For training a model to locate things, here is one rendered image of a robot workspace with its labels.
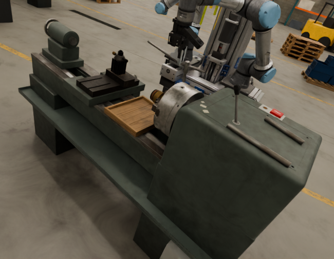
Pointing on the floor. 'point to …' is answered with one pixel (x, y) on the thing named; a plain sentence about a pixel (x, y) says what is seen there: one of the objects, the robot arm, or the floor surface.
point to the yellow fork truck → (323, 31)
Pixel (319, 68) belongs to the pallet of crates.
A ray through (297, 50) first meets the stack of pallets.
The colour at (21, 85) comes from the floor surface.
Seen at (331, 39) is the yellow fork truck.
